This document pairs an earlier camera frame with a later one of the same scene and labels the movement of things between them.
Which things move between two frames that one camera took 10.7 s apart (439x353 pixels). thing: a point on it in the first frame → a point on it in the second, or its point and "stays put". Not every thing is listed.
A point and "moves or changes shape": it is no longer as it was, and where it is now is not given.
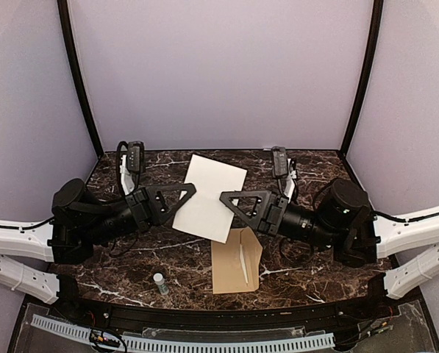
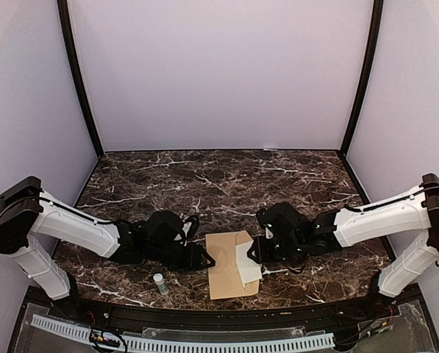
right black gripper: [268, 212] → [261, 254]
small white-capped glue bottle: [159, 281] stays put
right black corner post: [377, 20] stays put
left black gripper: [148, 212] → [193, 262]
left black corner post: [68, 33] stays put
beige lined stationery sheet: [204, 214] → [248, 269]
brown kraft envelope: [236, 264] moves or changes shape
